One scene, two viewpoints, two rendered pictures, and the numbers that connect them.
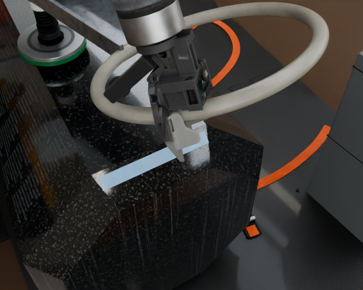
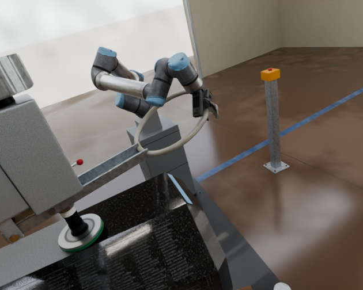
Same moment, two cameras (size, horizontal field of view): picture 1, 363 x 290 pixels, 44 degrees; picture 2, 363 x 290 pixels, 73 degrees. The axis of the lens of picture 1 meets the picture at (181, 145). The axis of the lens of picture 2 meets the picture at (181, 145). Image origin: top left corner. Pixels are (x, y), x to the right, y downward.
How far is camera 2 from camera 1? 123 cm
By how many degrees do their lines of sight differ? 59
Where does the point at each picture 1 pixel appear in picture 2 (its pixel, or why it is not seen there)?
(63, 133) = (154, 222)
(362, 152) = (166, 168)
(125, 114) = (202, 121)
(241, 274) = not seen: hidden behind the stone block
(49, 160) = (165, 237)
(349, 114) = (152, 163)
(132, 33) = (199, 82)
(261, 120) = not seen: hidden behind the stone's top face
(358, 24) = not seen: hidden behind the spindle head
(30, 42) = (77, 239)
